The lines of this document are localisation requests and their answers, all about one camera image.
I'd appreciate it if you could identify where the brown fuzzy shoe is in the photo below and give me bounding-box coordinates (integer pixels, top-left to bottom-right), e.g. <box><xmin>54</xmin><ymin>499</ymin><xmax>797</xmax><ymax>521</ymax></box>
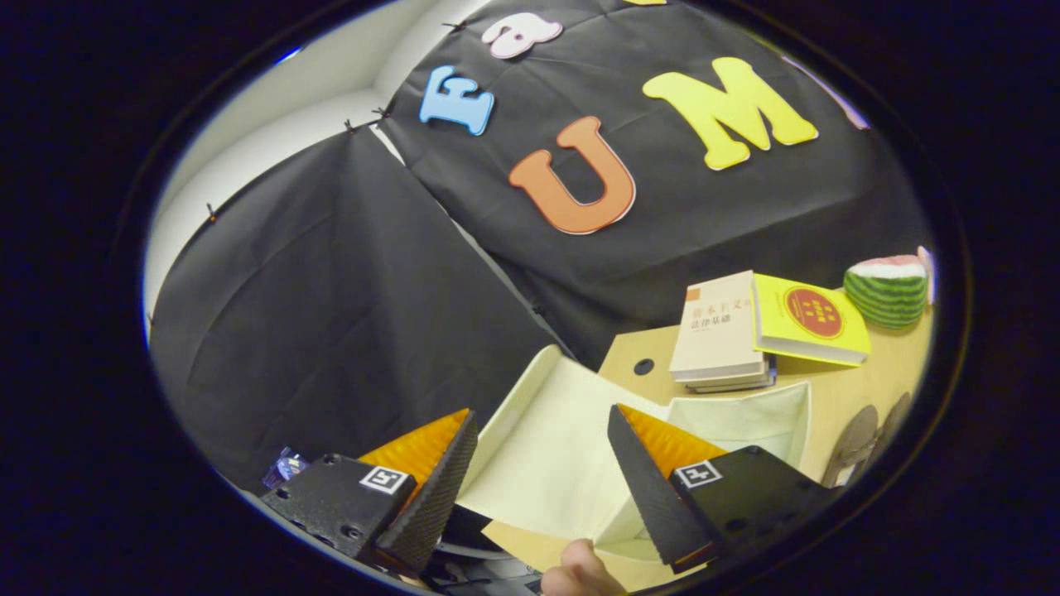
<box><xmin>822</xmin><ymin>405</ymin><xmax>880</xmax><ymax>489</ymax></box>
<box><xmin>878</xmin><ymin>392</ymin><xmax>913</xmax><ymax>449</ymax></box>

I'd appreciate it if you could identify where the watermelon plush toy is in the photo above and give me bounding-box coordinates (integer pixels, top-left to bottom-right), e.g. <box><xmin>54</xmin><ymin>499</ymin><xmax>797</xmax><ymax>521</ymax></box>
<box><xmin>843</xmin><ymin>255</ymin><xmax>930</xmax><ymax>329</ymax></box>

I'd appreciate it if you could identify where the cream fabric storage box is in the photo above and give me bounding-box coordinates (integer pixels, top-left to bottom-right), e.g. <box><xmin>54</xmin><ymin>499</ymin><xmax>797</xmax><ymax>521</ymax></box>
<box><xmin>455</xmin><ymin>344</ymin><xmax>812</xmax><ymax>564</ymax></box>

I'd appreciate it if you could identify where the yellow book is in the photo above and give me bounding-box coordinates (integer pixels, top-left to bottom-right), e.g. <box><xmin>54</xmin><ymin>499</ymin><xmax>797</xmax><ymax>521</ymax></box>
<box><xmin>752</xmin><ymin>273</ymin><xmax>872</xmax><ymax>368</ymax></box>

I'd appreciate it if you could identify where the white blue printed paper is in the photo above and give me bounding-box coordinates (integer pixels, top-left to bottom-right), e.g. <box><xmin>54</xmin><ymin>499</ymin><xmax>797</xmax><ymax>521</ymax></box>
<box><xmin>263</xmin><ymin>447</ymin><xmax>312</xmax><ymax>489</ymax></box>

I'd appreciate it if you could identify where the beige book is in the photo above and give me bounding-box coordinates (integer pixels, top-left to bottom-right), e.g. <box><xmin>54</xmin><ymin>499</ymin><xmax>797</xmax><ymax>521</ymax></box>
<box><xmin>669</xmin><ymin>270</ymin><xmax>767</xmax><ymax>383</ymax></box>

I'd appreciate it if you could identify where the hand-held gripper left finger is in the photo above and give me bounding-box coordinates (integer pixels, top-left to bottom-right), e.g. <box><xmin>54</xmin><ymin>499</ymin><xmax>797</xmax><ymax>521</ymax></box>
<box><xmin>261</xmin><ymin>408</ymin><xmax>479</xmax><ymax>576</ymax></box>

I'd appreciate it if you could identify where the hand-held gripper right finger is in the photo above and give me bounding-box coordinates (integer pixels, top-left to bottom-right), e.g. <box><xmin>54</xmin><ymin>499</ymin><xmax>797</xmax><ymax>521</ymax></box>
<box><xmin>607</xmin><ymin>404</ymin><xmax>837</xmax><ymax>574</ymax></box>

